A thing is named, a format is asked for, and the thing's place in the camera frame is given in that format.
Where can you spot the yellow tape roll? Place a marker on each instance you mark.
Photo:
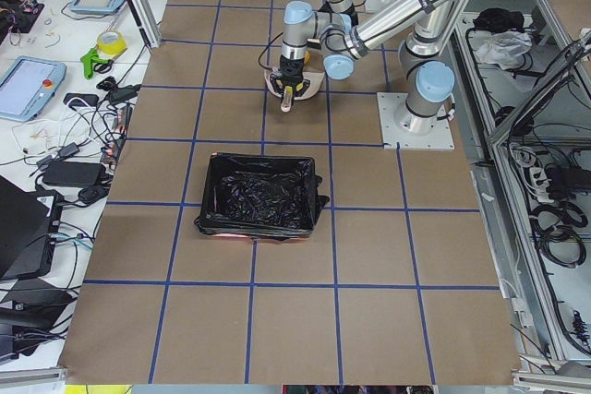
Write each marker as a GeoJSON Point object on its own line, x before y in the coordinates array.
{"type": "Point", "coordinates": [111, 42]}

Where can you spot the black laptop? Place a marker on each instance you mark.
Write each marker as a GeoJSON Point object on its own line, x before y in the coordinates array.
{"type": "Point", "coordinates": [28, 221]}

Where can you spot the large black power brick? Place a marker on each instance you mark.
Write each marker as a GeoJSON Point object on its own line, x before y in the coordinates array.
{"type": "Point", "coordinates": [73, 174]}

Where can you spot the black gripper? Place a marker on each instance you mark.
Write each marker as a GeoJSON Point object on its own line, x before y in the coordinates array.
{"type": "Point", "coordinates": [289, 65]}

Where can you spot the teach pendant near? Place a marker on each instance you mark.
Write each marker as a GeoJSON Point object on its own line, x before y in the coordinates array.
{"type": "Point", "coordinates": [28, 85]}

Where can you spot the black lined trash bin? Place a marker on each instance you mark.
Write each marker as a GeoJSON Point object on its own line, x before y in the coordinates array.
{"type": "Point", "coordinates": [260, 197]}

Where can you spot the green plastic clamp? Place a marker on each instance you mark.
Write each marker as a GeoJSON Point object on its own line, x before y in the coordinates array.
{"type": "Point", "coordinates": [93, 63]}

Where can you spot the beige plastic dustpan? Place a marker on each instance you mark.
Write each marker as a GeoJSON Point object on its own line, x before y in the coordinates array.
{"type": "Point", "coordinates": [287, 99]}

